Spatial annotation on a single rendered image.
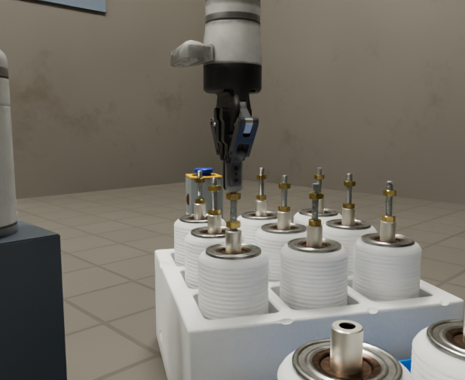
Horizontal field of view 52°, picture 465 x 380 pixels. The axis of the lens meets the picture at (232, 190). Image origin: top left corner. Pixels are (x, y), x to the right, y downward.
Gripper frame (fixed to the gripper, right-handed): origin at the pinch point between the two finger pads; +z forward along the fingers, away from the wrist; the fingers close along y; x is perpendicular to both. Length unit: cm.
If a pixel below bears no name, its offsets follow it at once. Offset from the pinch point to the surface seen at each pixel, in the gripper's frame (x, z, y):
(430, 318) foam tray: -25.6, 19.4, -9.3
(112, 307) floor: 12, 36, 50
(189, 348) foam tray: 7.7, 19.7, -7.0
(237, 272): 0.9, 11.7, -4.6
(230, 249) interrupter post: 0.5, 9.7, -0.8
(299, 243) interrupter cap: -10.4, 10.1, 0.4
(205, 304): 4.2, 16.7, -1.6
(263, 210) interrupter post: -13.7, 9.1, 21.8
